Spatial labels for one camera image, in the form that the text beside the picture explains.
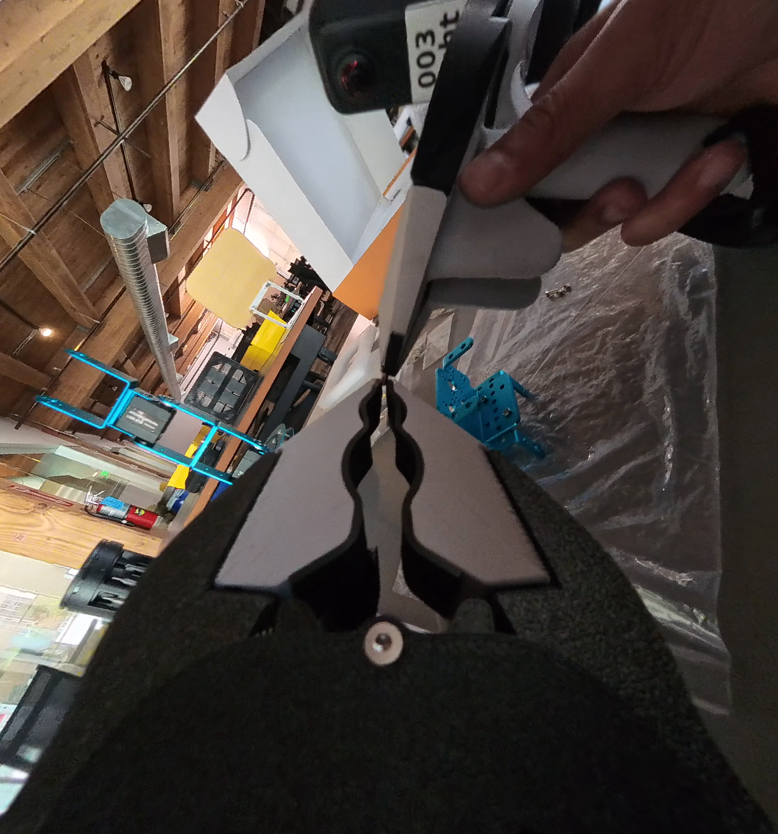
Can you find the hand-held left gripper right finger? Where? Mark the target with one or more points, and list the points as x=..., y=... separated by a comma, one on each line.
x=473, y=521

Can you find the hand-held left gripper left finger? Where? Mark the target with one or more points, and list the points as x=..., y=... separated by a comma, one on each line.
x=284, y=521

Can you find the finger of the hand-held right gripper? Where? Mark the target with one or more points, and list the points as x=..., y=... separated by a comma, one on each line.
x=408, y=260

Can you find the blue metal bracket assembly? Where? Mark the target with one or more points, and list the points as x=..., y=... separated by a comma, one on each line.
x=493, y=417

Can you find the dark grey desk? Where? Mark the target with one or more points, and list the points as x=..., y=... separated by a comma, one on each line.
x=767, y=456

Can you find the person's right hand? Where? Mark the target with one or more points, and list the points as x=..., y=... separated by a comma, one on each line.
x=656, y=65

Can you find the black plastic crate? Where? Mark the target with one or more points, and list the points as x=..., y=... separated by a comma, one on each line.
x=222, y=388

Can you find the red fire extinguisher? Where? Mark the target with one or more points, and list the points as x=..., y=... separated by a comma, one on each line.
x=128, y=515

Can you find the orange cardboard box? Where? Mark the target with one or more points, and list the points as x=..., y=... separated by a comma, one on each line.
x=297, y=150

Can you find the yellow bin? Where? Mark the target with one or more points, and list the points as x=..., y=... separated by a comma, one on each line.
x=265, y=339

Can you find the yellow hanging panel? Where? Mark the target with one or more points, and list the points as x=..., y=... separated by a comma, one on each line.
x=232, y=280

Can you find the large clear plastic bag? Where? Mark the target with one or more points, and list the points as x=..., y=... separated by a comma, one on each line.
x=623, y=391

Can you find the black rectangular panel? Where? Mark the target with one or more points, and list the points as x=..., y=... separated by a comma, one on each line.
x=30, y=717

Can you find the silver ventilation duct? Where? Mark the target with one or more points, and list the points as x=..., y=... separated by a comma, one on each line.
x=141, y=293

